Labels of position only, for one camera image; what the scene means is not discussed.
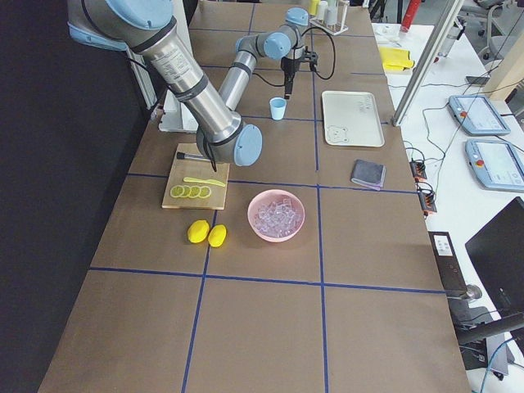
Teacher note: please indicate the grey folded cloth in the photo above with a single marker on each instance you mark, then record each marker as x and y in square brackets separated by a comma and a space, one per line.
[368, 174]

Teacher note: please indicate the yellow lemon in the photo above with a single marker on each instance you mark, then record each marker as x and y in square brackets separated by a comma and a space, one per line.
[198, 231]
[217, 235]

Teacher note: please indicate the cream bear tray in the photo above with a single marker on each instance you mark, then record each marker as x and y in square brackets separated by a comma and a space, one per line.
[351, 119]

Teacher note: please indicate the light blue plastic cup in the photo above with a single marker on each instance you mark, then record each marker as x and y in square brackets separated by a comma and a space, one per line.
[277, 106]

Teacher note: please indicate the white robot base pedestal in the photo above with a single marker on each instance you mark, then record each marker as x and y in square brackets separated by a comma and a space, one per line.
[176, 117]

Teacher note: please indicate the steel muddler black tip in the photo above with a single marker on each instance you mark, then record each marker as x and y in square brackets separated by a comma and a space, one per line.
[186, 156]

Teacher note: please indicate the grey upturned cup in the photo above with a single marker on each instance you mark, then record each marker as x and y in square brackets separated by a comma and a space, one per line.
[331, 15]

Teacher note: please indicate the lemon slice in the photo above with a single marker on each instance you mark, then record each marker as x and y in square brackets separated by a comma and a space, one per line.
[177, 191]
[194, 192]
[186, 191]
[205, 192]

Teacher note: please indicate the upper teach pendant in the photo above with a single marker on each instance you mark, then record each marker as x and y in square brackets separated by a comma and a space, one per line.
[477, 115]

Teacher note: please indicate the wooden cutting board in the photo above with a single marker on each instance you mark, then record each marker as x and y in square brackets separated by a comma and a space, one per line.
[193, 184]

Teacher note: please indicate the orange black connector box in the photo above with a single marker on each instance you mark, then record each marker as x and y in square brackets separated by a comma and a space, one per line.
[418, 170]

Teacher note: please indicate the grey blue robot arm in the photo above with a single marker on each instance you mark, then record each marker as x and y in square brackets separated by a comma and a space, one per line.
[150, 29]

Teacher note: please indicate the yellow plastic knife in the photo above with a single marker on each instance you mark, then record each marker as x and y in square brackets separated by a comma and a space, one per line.
[210, 181]

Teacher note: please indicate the white wire cup rack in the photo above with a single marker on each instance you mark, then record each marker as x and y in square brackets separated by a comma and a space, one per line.
[341, 26]

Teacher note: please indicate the aluminium frame post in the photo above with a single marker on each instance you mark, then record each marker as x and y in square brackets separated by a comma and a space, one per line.
[429, 53]

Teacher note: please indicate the clear ice cubes pile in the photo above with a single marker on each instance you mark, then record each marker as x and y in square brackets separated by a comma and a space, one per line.
[278, 219]

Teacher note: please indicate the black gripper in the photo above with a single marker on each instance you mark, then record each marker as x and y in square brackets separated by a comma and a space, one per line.
[288, 66]

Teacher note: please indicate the lower teach pendant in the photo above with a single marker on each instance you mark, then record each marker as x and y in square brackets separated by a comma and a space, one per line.
[495, 165]

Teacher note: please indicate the pink bowl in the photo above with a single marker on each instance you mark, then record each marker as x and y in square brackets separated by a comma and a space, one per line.
[268, 196]

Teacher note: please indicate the black monitor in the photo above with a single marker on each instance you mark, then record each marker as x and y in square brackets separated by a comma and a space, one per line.
[496, 253]

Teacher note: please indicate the yellow cloth on desk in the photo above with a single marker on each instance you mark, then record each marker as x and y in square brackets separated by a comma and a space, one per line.
[395, 59]

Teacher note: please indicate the white upturned cup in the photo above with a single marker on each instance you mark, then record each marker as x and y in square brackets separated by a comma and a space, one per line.
[322, 9]

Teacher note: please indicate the black box with label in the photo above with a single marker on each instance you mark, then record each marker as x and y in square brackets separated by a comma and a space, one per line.
[448, 266]

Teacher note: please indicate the upper yellow lemon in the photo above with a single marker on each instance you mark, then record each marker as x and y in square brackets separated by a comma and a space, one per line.
[198, 231]

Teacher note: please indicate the lower yellow lemon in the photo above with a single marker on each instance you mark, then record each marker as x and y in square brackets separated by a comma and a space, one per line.
[217, 235]

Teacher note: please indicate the yellow upturned cup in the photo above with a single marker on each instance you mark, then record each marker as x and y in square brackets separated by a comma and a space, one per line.
[313, 7]

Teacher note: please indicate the teach pendant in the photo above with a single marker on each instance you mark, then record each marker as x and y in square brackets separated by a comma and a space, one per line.
[477, 115]
[495, 165]

